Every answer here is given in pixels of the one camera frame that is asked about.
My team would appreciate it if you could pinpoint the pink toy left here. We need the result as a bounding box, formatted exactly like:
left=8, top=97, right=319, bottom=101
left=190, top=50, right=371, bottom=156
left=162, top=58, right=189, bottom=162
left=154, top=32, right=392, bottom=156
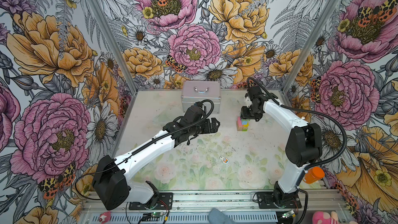
left=98, top=211, right=112, bottom=224

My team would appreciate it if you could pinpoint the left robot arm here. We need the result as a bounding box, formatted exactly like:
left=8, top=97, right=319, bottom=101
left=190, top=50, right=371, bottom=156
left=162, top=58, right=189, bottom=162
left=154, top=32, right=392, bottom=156
left=92, top=100, right=220, bottom=211

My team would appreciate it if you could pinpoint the clear glass bowl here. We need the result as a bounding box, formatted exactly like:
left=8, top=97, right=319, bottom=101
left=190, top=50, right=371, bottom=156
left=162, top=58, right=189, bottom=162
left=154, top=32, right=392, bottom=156
left=152, top=107, right=183, bottom=127

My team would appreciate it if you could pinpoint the silver first aid case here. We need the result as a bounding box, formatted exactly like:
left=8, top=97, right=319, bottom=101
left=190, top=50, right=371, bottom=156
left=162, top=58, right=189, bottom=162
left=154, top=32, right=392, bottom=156
left=181, top=80, right=221, bottom=114

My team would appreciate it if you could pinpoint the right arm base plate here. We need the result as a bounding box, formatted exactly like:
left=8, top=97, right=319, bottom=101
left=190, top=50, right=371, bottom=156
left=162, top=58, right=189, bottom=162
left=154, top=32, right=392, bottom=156
left=254, top=191, right=302, bottom=209

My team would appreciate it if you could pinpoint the grey blue cloth object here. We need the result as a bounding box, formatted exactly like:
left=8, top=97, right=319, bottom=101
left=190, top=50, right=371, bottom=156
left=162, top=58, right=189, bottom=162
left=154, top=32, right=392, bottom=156
left=208, top=208, right=235, bottom=224

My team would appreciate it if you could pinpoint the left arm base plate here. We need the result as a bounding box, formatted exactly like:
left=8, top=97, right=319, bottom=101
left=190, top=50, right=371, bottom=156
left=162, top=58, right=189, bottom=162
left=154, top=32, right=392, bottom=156
left=128, top=192, right=174, bottom=211

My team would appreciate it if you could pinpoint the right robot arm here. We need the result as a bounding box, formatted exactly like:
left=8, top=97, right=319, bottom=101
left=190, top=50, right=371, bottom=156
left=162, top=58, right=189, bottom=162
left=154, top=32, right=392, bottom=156
left=240, top=86, right=322, bottom=207

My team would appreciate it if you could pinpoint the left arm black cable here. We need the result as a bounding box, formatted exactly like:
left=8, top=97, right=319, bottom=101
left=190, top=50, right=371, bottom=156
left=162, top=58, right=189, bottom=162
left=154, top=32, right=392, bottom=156
left=74, top=99, right=215, bottom=201

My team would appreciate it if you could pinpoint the aluminium front rail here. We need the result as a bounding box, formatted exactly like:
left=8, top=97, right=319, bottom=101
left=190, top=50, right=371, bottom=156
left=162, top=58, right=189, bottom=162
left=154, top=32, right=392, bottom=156
left=79, top=189, right=350, bottom=224

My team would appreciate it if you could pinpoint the small orange white toy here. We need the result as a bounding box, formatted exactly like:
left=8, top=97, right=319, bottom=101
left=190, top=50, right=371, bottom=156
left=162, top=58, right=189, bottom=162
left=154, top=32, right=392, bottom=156
left=220, top=156, right=229, bottom=164

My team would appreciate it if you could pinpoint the orange pill bottle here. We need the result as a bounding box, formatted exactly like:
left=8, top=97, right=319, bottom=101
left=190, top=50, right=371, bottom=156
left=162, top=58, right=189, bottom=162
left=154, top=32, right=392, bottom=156
left=303, top=167, right=325, bottom=184

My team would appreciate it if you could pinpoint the pink plush toy right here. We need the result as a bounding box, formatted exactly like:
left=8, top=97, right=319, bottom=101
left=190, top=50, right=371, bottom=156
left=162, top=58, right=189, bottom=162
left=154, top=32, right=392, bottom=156
left=312, top=211, right=358, bottom=224

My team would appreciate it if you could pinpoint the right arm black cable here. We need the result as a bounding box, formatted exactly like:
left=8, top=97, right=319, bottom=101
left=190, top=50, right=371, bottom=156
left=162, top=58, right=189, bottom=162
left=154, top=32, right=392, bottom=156
left=247, top=77, right=348, bottom=224

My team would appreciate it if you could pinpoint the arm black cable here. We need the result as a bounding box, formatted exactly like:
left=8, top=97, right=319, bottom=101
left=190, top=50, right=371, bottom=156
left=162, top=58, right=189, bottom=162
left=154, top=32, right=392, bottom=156
left=74, top=99, right=215, bottom=201
left=247, top=77, right=348, bottom=224

